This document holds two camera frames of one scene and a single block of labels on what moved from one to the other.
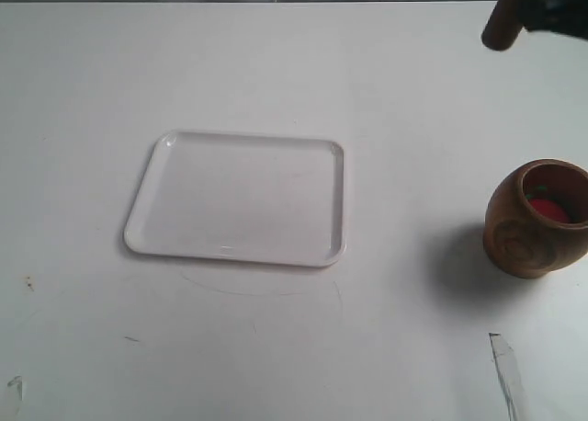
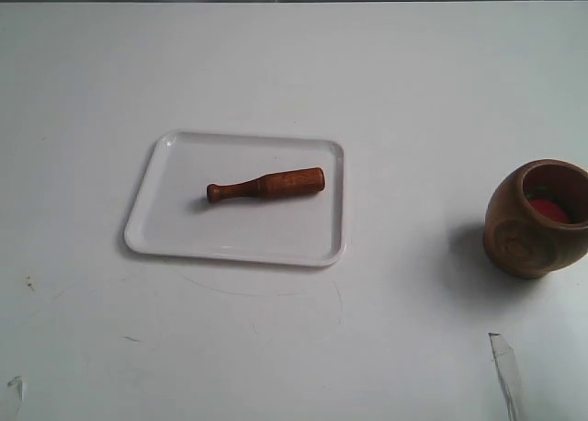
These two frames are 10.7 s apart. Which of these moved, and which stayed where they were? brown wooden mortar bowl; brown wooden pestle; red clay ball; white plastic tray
Moved: brown wooden pestle
Stayed: red clay ball; brown wooden mortar bowl; white plastic tray
